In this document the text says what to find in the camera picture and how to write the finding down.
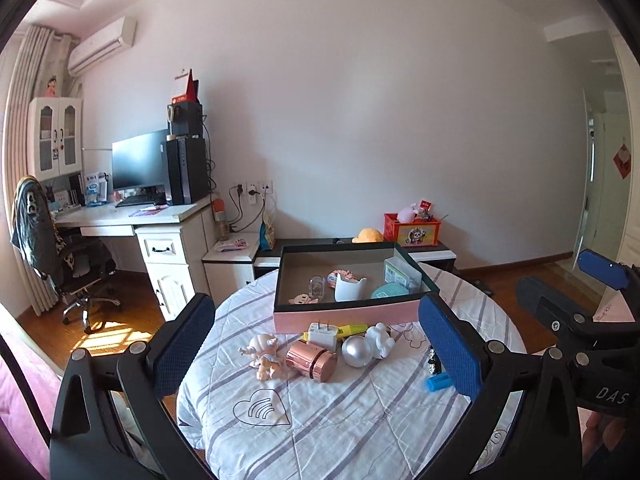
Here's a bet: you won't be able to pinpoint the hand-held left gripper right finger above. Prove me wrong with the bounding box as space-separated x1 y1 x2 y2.
417 294 587 480

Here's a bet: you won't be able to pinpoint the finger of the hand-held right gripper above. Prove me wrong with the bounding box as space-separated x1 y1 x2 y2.
516 276 603 343
576 248 640 307

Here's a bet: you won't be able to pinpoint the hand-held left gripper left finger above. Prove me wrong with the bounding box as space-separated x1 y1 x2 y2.
50 292 217 480

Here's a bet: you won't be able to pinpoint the white bear figurine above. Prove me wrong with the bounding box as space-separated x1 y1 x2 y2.
365 322 397 360

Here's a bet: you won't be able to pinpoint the small baby figurine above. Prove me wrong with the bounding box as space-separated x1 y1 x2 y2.
251 355 282 382
237 334 279 359

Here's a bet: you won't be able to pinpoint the mint green container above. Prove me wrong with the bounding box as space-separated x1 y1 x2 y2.
372 282 409 300

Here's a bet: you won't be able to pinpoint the clear plastic case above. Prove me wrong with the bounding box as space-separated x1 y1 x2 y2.
383 256 422 291

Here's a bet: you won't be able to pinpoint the silver ball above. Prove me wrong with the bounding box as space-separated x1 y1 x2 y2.
341 335 374 369

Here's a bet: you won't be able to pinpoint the pink box with dark inside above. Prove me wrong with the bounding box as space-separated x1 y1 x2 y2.
273 241 441 335

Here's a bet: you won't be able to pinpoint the white eared holder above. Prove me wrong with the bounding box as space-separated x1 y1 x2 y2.
333 275 369 303

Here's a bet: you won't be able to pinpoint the white charger plug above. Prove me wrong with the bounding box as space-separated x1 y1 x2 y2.
303 322 339 351

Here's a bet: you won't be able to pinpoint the rose gold cylinder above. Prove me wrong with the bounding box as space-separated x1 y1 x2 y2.
285 339 339 384

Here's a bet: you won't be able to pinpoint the person's right hand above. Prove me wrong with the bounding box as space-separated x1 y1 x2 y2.
581 409 640 477

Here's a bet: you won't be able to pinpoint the pale pink bedding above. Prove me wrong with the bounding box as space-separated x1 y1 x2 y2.
590 297 621 323

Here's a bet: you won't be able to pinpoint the white door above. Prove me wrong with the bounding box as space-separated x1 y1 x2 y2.
581 87 632 262

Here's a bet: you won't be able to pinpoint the white desk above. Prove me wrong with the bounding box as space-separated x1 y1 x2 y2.
50 194 222 322

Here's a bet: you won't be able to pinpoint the black white low cabinet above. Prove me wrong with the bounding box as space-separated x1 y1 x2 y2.
202 236 457 292

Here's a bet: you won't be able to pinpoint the red door decoration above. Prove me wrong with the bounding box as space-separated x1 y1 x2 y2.
613 142 632 179

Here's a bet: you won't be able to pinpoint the red storage box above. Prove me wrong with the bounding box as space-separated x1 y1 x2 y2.
383 212 441 249

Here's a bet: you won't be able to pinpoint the black office chair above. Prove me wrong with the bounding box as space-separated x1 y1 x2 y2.
10 177 124 334

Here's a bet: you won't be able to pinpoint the orange capped bottle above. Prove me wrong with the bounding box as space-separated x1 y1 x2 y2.
213 199 230 241

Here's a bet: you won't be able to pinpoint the blue yellow snack bag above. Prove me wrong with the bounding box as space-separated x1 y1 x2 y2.
258 210 278 250

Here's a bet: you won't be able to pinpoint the black keyboard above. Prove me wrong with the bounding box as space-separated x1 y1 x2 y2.
114 195 168 209

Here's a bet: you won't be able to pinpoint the black computer tower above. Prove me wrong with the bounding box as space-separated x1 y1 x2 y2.
166 136 209 206

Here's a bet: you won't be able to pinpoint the magenta cloth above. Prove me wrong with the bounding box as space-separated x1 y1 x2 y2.
0 330 62 480

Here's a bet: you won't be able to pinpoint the black monitor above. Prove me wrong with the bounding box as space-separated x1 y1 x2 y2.
111 129 171 197

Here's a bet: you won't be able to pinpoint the dark jacket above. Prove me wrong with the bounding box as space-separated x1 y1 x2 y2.
10 177 59 282

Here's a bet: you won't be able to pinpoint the black speaker box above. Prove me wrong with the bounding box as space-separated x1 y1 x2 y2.
167 100 205 140

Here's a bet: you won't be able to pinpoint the white glass-door cabinet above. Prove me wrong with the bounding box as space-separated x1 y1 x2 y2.
27 96 84 181

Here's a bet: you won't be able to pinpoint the red desk calendar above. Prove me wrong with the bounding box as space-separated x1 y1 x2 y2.
172 67 200 104

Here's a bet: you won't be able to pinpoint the beige curtain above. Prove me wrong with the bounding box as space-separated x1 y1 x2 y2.
0 25 77 317

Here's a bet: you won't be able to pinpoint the white air conditioner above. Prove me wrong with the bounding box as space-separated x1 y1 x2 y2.
67 16 137 75

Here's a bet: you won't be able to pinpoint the black power cable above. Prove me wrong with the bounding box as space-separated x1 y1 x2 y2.
227 185 267 235

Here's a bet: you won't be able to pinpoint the white wall outlets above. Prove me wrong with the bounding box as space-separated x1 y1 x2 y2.
233 180 275 206

